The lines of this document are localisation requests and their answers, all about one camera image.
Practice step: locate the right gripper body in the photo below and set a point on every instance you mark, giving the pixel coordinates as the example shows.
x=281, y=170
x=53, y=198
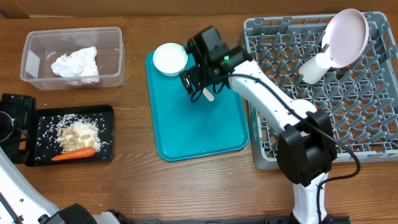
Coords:
x=204, y=75

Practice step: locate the white plastic fork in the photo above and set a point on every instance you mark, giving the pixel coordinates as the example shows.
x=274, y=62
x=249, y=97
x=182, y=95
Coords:
x=208, y=95

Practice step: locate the white bowl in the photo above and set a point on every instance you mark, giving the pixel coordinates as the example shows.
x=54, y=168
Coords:
x=170, y=59

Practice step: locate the white plastic cup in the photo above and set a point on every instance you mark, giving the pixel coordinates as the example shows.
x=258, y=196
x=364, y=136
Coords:
x=315, y=68

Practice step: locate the white napkin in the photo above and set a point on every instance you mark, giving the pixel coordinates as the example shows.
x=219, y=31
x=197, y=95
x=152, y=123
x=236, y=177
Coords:
x=81, y=63

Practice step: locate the white round plate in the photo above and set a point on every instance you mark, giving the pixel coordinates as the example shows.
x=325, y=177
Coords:
x=346, y=36

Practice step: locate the red snack wrapper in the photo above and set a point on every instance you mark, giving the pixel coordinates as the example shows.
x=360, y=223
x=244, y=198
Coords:
x=83, y=81

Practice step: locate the orange carrot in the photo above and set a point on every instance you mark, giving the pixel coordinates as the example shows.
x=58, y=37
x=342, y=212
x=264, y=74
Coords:
x=78, y=154

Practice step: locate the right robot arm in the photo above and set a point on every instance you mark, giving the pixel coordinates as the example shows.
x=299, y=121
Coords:
x=305, y=148

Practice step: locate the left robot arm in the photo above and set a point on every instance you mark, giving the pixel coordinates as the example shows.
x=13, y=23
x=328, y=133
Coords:
x=20, y=202

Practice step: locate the grey dishwasher rack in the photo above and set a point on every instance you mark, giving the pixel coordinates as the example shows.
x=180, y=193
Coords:
x=361, y=99

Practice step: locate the teal serving tray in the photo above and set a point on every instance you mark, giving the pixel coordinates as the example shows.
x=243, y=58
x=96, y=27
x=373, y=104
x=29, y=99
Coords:
x=186, y=130

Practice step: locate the peanuts and rice pile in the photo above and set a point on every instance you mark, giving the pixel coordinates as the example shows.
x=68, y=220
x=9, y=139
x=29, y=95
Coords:
x=65, y=133

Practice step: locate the black tray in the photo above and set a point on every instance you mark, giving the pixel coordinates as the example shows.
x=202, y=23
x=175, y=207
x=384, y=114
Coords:
x=94, y=111

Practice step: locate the clear plastic bin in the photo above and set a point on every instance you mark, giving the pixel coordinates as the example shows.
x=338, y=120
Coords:
x=42, y=48

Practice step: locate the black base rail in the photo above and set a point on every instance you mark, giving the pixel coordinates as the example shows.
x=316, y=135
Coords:
x=267, y=220

